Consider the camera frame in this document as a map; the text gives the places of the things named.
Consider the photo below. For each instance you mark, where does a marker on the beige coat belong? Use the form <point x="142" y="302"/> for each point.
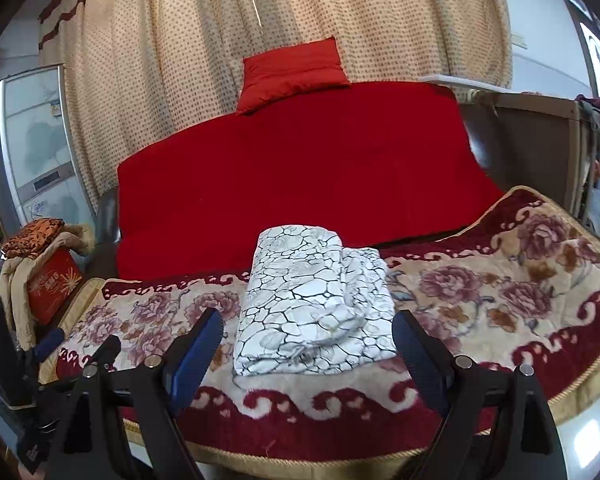
<point x="17" y="285"/>

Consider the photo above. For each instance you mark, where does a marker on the white window sill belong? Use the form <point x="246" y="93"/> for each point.
<point x="460" y="82"/>

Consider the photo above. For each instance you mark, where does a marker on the white standing air conditioner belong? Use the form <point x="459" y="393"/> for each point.
<point x="35" y="150"/>

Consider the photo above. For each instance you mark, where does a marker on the red pillow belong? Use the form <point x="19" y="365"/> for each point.
<point x="290" y="72"/>

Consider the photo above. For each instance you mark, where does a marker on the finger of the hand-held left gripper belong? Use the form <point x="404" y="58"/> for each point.
<point x="49" y="344"/>
<point x="107" y="352"/>

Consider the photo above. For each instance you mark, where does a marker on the red box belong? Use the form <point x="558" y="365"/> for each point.
<point x="55" y="285"/>

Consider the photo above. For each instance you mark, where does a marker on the beige dotted curtain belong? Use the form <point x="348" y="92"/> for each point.
<point x="180" y="60"/>

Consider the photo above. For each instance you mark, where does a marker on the white crackle-print garment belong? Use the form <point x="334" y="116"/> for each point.
<point x="305" y="310"/>

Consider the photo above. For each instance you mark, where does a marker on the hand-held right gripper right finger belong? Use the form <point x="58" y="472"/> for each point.
<point x="420" y="360"/>

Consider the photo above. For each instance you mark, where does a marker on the orange patterned cloth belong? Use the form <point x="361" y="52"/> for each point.
<point x="32" y="237"/>

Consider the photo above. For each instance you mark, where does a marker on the floral plush blanket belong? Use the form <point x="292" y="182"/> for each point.
<point x="505" y="300"/>

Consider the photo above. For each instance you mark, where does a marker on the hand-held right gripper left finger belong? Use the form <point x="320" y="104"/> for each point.
<point x="195" y="355"/>

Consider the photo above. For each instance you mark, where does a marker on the window frame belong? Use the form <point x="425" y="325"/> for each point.
<point x="590" y="35"/>

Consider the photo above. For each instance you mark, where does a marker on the red blanket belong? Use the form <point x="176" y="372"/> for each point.
<point x="305" y="175"/>

